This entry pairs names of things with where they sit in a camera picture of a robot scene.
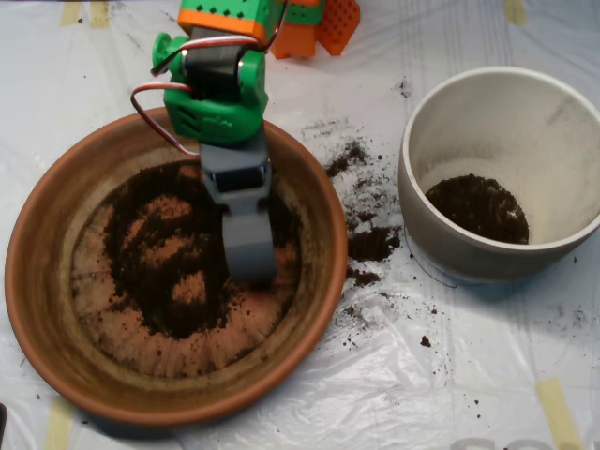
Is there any dark soil heap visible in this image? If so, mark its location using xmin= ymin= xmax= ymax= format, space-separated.
xmin=102 ymin=161 xmax=304 ymax=339

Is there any orange green robot base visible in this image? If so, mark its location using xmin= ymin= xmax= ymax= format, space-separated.
xmin=269 ymin=0 xmax=362 ymax=60

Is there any spilled soil patch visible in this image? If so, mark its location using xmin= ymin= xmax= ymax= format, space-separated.
xmin=299 ymin=119 xmax=404 ymax=287

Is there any terracotta plant saucer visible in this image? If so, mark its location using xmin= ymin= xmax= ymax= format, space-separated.
xmin=4 ymin=103 xmax=349 ymax=428

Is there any white ceramic pot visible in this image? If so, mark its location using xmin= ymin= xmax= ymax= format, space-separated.
xmin=397 ymin=66 xmax=600 ymax=283

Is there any clear plastic sheet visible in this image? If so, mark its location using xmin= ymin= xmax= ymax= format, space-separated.
xmin=0 ymin=0 xmax=600 ymax=450

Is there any beige masking tape strip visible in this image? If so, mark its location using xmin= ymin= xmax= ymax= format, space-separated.
xmin=90 ymin=1 xmax=112 ymax=30
xmin=503 ymin=0 xmax=527 ymax=27
xmin=42 ymin=397 xmax=74 ymax=450
xmin=59 ymin=2 xmax=82 ymax=27
xmin=536 ymin=378 xmax=585 ymax=450

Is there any red white servo cable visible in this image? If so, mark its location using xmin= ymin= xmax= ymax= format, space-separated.
xmin=129 ymin=0 xmax=290 ymax=158

